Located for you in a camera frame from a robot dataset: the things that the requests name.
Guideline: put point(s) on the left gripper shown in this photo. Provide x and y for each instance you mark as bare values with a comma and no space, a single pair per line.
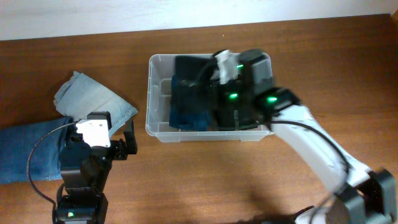
123,149

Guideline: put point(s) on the navy blue garment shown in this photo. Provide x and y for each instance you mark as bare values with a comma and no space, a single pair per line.
186,119

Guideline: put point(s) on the dark grey garment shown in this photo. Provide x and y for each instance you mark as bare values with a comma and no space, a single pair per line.
189,67

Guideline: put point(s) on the clear plastic storage bin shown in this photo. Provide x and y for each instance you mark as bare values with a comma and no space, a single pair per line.
161,70

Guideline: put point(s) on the light blue folded jeans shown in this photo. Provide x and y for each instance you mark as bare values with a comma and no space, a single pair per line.
81,95

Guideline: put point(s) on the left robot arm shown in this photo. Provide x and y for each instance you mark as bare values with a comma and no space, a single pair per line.
85,164

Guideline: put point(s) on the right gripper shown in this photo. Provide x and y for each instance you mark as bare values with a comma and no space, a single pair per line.
222,101

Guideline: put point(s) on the black garment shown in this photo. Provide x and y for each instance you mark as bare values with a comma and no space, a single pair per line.
234,119

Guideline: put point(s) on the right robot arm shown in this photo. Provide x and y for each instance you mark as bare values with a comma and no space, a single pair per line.
356,193

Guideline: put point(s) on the dark blue folded jeans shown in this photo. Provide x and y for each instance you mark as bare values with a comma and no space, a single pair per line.
17,143

